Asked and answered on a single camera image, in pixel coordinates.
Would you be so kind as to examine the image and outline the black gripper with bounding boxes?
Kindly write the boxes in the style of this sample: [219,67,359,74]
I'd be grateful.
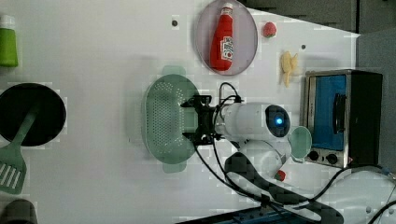
[181,95,220,146]

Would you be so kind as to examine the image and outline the green oval strainer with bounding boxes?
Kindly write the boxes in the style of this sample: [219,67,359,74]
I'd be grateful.
[142,65,198,174]

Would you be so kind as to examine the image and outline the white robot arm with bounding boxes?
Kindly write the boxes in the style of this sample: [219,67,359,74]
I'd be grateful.
[182,95,395,224]

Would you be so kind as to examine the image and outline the red ketchup bottle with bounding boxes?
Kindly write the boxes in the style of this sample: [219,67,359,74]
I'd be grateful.
[209,3,233,71]

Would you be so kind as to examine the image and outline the grey round plate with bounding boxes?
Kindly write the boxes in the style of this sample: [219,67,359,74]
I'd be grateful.
[194,0,258,76]

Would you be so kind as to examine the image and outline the dark red toy strawberry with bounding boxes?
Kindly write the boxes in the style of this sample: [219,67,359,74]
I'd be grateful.
[275,170,286,181]

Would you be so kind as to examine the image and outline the light green measuring cup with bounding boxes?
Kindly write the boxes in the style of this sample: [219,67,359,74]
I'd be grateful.
[288,126,312,163]

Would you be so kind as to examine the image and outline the yellow toy banana peel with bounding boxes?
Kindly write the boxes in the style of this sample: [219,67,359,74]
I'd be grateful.
[280,51,299,87]

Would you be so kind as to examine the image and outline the pale red toy strawberry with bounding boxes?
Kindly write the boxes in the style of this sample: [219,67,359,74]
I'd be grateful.
[262,21,276,38]

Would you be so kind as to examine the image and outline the black silver toaster oven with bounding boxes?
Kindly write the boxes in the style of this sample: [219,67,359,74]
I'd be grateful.
[303,69,383,168]

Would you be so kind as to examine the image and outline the black round pot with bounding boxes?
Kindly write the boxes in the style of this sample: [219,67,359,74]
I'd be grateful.
[0,83,66,147]

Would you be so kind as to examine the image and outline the green slotted spatula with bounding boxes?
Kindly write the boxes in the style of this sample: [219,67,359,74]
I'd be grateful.
[0,110,37,195]

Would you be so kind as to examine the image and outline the grey cylindrical cup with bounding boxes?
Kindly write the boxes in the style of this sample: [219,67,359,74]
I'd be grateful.
[0,199,38,224]

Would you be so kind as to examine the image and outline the green bottle white cap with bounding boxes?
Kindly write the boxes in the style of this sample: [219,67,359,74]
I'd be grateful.
[0,15,19,67]

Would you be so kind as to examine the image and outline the blue metal frame rail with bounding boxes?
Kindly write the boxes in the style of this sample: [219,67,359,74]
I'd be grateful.
[177,204,312,224]

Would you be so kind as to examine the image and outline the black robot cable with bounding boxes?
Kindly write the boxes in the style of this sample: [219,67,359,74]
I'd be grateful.
[192,81,396,224]

